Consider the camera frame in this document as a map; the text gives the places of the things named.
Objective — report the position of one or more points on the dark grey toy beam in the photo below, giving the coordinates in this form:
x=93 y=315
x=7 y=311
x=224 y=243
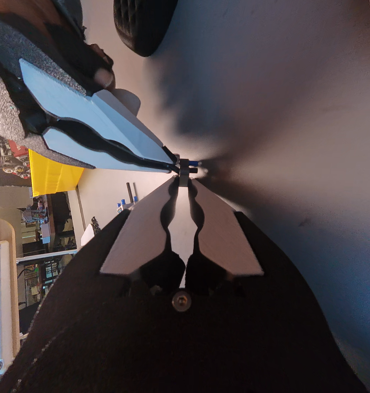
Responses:
x=183 y=178

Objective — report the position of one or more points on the pile of black toy pins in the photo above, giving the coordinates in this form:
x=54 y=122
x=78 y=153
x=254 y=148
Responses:
x=95 y=225

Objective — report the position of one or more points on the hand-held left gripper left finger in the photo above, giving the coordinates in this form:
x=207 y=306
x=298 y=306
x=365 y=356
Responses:
x=139 y=239

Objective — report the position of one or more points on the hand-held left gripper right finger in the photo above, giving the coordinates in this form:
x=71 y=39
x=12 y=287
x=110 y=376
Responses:
x=227 y=242

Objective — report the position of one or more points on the person's right forearm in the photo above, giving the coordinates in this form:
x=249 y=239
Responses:
x=145 y=30

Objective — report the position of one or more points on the white wooden furniture panel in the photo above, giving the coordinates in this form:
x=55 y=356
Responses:
x=0 y=307

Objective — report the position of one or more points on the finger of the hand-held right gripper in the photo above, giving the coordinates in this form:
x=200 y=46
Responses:
x=80 y=150
x=80 y=104

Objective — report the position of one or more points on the transparent toy engine block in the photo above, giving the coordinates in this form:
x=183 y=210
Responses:
x=122 y=205

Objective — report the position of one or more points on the white flat board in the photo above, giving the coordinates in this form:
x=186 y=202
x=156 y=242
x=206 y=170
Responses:
x=86 y=235

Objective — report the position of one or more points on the yellow storage bin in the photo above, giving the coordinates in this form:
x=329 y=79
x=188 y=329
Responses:
x=50 y=178

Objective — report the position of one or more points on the printed toy set box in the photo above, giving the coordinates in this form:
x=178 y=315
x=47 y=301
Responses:
x=7 y=165

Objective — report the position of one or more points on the white metal bar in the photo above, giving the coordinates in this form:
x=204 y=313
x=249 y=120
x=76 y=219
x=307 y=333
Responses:
x=43 y=257

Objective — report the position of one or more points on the person's right hand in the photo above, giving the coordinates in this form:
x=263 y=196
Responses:
x=104 y=77

